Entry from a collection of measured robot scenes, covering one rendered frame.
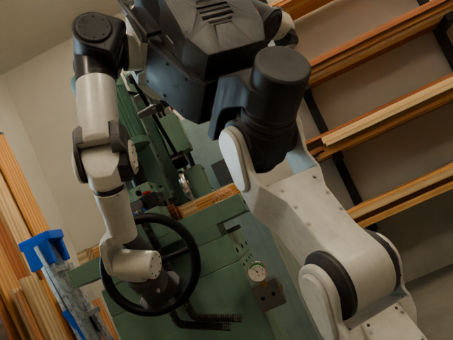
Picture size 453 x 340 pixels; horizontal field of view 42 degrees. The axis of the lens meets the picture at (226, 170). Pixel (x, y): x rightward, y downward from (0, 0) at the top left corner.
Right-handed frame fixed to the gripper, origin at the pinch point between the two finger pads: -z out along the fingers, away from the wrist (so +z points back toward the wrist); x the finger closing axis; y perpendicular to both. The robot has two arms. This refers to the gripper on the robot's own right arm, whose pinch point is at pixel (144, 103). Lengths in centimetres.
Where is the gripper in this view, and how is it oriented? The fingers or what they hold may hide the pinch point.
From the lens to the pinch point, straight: 195.5
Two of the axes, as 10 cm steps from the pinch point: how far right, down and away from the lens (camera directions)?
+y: 3.5, 6.8, 6.4
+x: 2.3, 6.0, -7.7
